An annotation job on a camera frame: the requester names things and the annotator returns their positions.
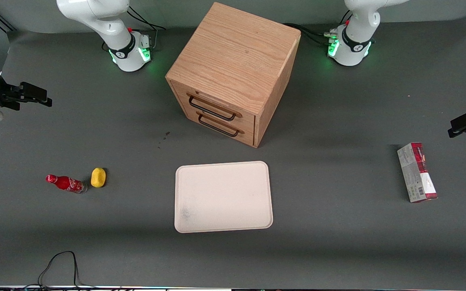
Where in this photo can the red coke bottle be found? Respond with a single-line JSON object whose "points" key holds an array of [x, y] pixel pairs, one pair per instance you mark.
{"points": [[65, 182]]}

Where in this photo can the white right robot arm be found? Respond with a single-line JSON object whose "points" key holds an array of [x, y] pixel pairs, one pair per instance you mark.
{"points": [[95, 16]]}

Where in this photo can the cream rectangular tray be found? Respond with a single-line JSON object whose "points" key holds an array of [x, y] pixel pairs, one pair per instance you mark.
{"points": [[225, 198]]}

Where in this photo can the red and grey carton box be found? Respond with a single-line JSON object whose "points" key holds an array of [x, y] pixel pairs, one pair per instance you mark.
{"points": [[417, 173]]}

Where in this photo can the yellow lemon toy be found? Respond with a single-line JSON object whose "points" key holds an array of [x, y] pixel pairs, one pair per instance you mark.
{"points": [[98, 178]]}

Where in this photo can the wooden drawer cabinet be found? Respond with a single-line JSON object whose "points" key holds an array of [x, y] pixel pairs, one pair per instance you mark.
{"points": [[233, 48]]}

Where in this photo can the wooden drawer front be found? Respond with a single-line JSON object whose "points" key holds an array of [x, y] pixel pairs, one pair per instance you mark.
{"points": [[250, 122], [250, 137]]}

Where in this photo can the black aluminium frame rail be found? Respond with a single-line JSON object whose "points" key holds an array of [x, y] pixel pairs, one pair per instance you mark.
{"points": [[0, 20]]}

